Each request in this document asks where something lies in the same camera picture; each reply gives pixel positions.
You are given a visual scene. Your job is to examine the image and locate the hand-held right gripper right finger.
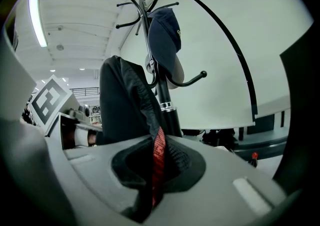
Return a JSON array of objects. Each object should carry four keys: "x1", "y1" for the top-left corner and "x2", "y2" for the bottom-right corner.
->
[{"x1": 149, "y1": 134, "x2": 288, "y2": 224}]

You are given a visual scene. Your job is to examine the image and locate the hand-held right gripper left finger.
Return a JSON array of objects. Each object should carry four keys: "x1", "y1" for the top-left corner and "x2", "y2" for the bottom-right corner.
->
[{"x1": 62, "y1": 134, "x2": 154, "y2": 221}]

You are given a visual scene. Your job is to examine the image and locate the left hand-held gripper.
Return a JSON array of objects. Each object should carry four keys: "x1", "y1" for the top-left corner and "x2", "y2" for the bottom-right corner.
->
[{"x1": 26, "y1": 74, "x2": 103, "y2": 151}]

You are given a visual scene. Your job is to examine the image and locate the black clothing with red lining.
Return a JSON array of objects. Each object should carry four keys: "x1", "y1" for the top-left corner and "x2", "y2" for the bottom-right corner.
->
[{"x1": 95, "y1": 54, "x2": 192, "y2": 223}]

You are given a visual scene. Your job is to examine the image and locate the black metal coat rack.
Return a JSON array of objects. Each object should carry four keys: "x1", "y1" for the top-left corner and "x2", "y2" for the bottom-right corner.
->
[{"x1": 112, "y1": 0, "x2": 208, "y2": 139}]

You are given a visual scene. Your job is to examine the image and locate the metal railing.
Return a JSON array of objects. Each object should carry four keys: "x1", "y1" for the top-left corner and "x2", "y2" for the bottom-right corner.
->
[{"x1": 69, "y1": 86, "x2": 100, "y2": 98}]

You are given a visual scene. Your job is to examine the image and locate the dark bottle with red cap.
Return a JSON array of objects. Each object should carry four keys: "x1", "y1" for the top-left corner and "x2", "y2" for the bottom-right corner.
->
[{"x1": 247, "y1": 151, "x2": 259, "y2": 169}]

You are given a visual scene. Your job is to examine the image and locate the gray table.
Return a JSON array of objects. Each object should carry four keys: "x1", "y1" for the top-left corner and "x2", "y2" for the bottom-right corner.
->
[{"x1": 233, "y1": 94, "x2": 292, "y2": 160}]

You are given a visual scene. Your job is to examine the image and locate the long ceiling light tube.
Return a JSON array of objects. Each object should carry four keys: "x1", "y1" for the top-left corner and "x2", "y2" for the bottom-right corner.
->
[{"x1": 27, "y1": 0, "x2": 48, "y2": 48}]

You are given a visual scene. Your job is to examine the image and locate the navy baseball cap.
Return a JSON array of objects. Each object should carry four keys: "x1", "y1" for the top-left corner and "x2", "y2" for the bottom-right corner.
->
[{"x1": 144, "y1": 7, "x2": 186, "y2": 90}]

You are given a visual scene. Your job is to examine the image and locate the white backdrop screen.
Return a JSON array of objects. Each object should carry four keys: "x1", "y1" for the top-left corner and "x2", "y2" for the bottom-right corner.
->
[{"x1": 119, "y1": 0, "x2": 315, "y2": 131}]

